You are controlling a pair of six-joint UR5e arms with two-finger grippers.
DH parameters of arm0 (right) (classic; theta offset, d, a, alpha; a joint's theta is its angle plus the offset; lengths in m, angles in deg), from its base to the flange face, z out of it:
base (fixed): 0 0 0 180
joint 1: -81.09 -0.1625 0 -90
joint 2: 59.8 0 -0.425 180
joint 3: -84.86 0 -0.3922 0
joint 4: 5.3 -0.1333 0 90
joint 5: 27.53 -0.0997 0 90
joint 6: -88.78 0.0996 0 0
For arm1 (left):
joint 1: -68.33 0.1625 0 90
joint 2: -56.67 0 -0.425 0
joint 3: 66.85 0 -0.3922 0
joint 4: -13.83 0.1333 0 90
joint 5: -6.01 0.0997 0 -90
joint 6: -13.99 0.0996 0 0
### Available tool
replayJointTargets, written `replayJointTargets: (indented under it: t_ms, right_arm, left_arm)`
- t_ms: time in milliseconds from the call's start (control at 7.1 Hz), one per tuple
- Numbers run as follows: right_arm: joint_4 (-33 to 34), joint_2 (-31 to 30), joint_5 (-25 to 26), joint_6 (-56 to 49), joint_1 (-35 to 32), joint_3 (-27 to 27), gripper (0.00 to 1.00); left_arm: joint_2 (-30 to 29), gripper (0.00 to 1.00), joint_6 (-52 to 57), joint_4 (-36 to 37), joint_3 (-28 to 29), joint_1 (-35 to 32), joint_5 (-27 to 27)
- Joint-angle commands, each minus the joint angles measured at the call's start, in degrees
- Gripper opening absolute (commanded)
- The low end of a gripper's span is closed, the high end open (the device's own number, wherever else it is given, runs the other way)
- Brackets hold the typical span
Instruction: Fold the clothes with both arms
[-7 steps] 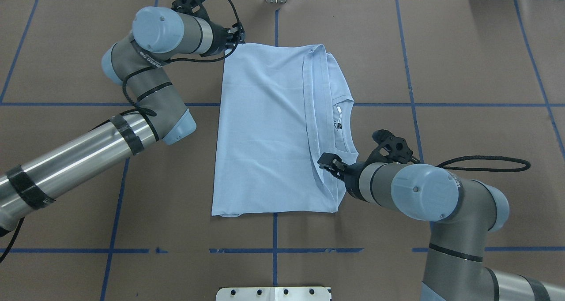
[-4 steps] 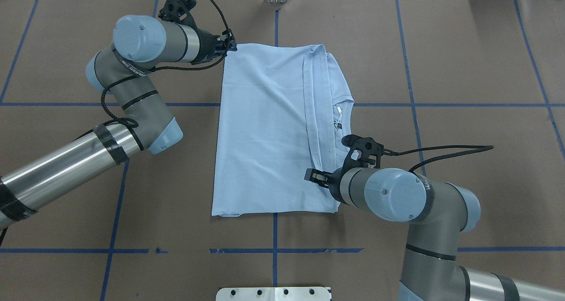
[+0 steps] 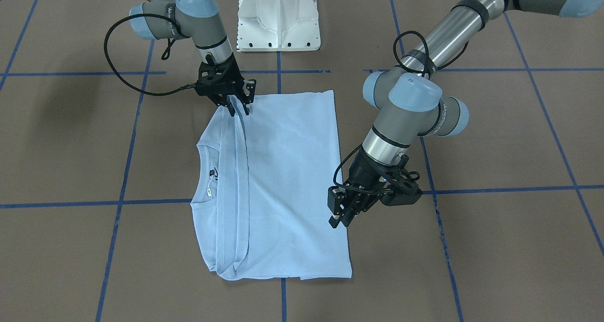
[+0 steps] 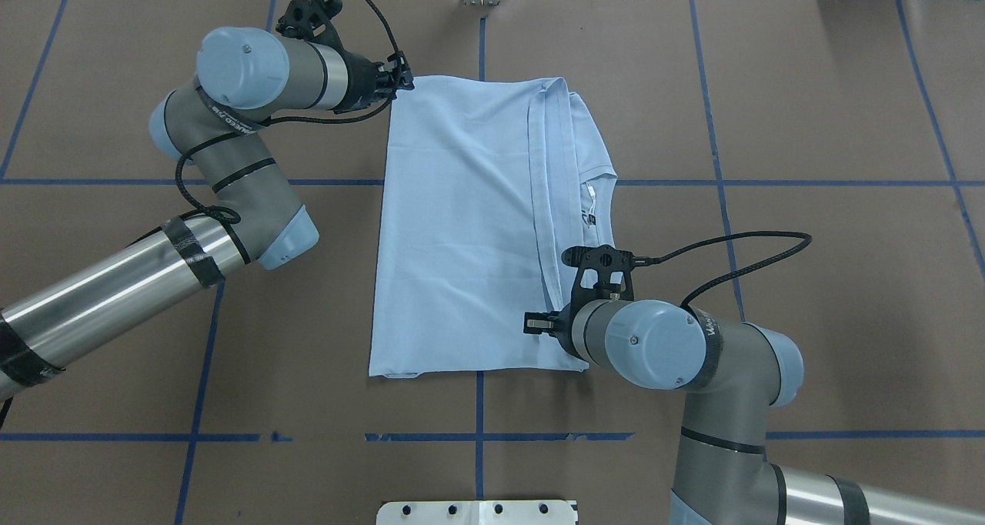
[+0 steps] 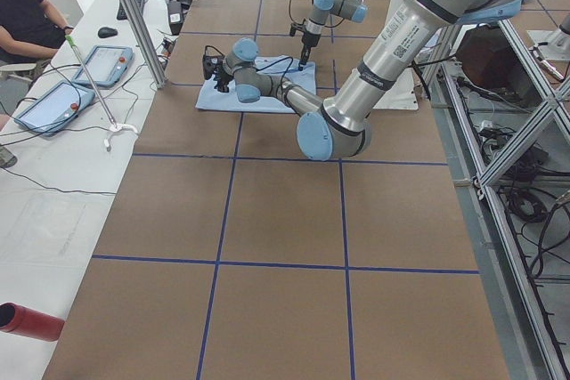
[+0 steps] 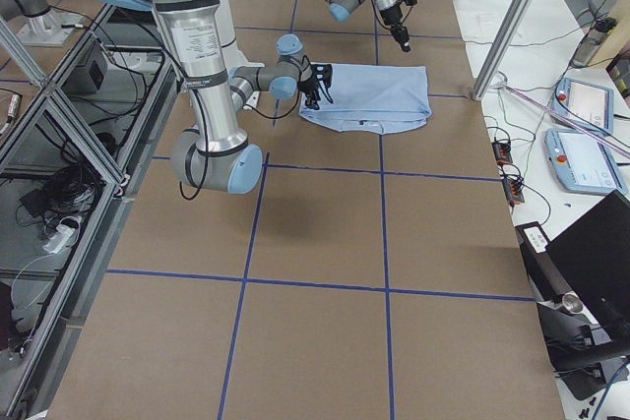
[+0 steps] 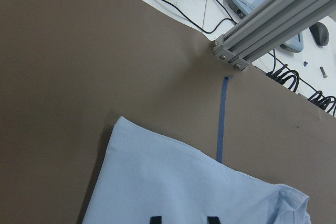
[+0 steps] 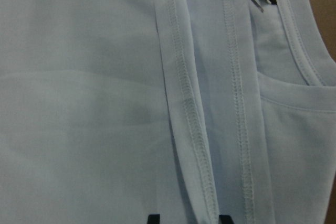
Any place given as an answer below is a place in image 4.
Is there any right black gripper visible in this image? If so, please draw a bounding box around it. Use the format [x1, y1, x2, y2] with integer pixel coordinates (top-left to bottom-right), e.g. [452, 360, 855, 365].
[523, 306, 577, 345]

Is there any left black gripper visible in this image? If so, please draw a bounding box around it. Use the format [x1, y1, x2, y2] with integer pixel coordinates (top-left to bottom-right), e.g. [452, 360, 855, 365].
[374, 52, 415, 103]

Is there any light blue t-shirt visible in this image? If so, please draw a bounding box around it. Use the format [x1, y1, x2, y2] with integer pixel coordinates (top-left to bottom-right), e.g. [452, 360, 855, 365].
[367, 75, 618, 379]

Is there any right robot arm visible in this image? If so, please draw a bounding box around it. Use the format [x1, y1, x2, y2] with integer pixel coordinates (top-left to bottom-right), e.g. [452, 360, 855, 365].
[523, 300, 983, 524]

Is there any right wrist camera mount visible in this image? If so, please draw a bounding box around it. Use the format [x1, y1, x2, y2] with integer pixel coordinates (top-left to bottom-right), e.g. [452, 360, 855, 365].
[562, 245, 636, 309]

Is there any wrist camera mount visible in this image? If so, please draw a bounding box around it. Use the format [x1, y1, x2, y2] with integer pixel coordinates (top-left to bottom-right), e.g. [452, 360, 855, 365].
[562, 245, 636, 309]
[275, 0, 344, 52]

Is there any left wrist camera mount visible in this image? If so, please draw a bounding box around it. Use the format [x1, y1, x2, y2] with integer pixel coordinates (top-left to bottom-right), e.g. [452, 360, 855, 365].
[275, 0, 344, 52]

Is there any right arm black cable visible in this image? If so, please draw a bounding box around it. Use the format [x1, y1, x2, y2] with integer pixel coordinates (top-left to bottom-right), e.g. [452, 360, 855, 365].
[631, 231, 813, 314]

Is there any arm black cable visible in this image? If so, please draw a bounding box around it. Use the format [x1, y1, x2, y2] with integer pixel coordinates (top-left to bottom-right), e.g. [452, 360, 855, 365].
[174, 0, 406, 226]
[631, 231, 813, 314]

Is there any white camera mast base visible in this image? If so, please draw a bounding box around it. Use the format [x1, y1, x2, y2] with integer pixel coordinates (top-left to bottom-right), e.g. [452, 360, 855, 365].
[376, 500, 579, 524]

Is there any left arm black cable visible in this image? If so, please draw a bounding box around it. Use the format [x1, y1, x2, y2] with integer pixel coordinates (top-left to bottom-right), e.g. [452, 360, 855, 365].
[174, 0, 406, 226]

